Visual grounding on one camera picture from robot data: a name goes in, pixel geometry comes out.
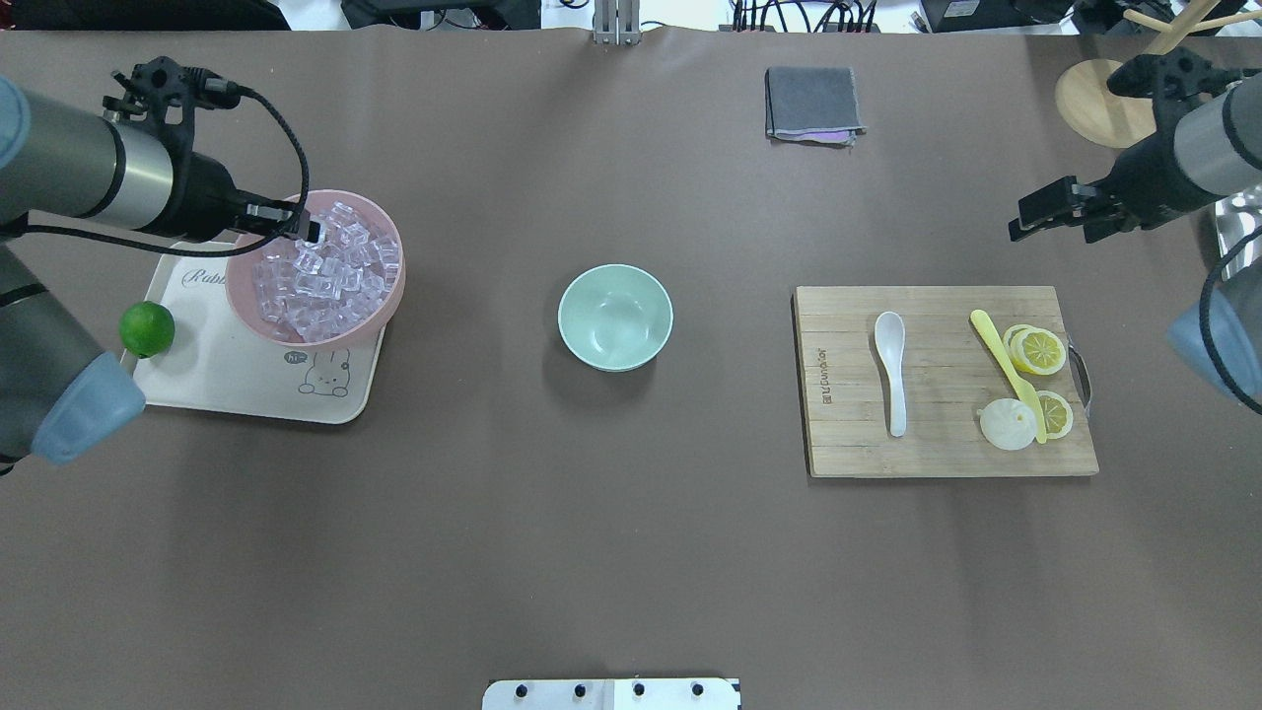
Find pink bowl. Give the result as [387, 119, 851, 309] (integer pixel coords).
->
[225, 189, 406, 349]

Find grey folded cloth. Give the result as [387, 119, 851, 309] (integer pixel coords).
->
[764, 66, 870, 148]

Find cream rabbit tray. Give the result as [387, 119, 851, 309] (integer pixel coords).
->
[121, 255, 385, 424]

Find white ceramic spoon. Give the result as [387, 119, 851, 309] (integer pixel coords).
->
[875, 311, 909, 439]

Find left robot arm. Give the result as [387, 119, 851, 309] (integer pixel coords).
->
[1, 55, 318, 470]

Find upper lemon slices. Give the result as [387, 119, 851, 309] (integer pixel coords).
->
[1002, 323, 1068, 376]

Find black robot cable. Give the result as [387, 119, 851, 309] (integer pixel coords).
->
[0, 84, 313, 243]

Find lower lemon slice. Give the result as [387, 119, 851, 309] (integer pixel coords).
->
[1036, 390, 1076, 441]

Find bamboo cutting board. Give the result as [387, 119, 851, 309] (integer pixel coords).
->
[793, 286, 1099, 479]

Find metal frame post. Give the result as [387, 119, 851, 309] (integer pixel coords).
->
[591, 0, 641, 45]

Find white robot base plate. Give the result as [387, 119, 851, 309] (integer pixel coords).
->
[481, 677, 743, 709]

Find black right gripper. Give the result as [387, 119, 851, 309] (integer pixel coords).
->
[1007, 134, 1199, 243]

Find yellow plastic knife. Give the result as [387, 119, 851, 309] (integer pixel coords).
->
[969, 310, 1047, 445]

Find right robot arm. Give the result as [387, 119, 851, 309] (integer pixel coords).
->
[1007, 48, 1261, 410]

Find green lime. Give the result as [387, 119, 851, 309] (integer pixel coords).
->
[119, 300, 175, 359]

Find metal ice scoop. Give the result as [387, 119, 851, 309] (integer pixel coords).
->
[1214, 184, 1261, 280]

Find mint green bowl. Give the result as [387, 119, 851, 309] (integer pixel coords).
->
[557, 262, 674, 373]

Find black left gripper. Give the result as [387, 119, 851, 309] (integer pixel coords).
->
[163, 153, 313, 243]

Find wooden mug tree stand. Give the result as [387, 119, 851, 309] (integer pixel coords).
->
[1054, 1, 1261, 149]

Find white steamed bun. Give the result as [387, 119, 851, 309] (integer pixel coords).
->
[977, 399, 1039, 451]

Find clear ice cube pile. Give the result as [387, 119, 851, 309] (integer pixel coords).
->
[249, 198, 404, 343]

